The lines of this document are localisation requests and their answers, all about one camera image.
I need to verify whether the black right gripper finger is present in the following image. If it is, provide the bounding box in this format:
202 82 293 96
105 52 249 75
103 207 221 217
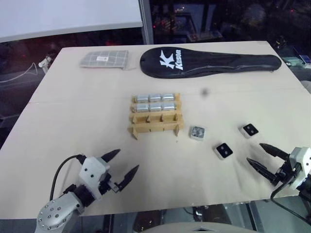
259 143 291 162
246 157 280 186

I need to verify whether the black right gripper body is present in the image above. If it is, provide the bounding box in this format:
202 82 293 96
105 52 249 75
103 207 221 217
274 159 301 186

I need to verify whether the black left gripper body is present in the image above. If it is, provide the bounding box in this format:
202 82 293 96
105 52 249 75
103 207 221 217
98 172 122 195

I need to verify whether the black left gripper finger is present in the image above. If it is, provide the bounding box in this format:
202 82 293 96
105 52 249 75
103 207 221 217
101 149 121 164
118 164 140 191

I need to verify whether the white black square block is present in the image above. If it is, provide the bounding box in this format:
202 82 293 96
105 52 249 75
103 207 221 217
239 123 259 139
213 143 234 161

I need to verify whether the wooden slotted rack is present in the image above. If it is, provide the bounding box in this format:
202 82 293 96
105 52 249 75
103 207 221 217
128 92 185 140

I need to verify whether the blue white box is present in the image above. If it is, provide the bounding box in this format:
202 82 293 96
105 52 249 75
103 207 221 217
291 46 311 66

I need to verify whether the grey checked folded cloth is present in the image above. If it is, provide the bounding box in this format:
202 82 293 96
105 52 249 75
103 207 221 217
79 50 131 70

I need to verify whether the black Kason racket bag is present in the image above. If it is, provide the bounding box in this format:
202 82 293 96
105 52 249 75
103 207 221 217
139 46 282 79

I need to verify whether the white clamp fitting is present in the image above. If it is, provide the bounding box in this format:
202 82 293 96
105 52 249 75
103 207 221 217
38 55 53 70

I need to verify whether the white board panel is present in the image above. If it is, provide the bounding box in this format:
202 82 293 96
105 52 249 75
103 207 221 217
0 0 143 43

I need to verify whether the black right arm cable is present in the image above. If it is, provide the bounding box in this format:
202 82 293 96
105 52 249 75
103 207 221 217
270 179 311 225

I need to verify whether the black bracket below table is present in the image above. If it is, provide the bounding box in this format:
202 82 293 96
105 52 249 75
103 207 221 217
190 206 211 220

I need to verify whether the thin white cable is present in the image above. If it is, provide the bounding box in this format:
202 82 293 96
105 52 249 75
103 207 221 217
0 62 41 84

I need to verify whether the grey metal post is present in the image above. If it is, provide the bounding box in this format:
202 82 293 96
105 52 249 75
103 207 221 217
138 0 154 46

